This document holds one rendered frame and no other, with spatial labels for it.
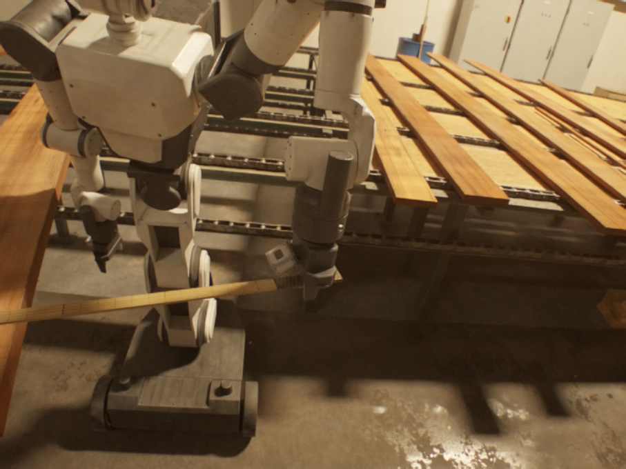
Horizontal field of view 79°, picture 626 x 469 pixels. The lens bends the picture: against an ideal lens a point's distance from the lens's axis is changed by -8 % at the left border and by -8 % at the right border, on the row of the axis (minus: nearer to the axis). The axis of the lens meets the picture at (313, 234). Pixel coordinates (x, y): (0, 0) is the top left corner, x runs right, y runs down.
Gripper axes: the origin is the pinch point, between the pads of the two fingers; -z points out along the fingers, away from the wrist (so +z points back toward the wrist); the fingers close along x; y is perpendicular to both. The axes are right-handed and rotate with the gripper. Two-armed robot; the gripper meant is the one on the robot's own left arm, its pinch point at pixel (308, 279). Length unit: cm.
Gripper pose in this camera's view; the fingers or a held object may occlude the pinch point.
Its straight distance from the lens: 74.2
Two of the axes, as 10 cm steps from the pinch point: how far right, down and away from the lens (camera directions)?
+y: -9.2, 0.8, -3.8
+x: -3.6, -5.5, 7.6
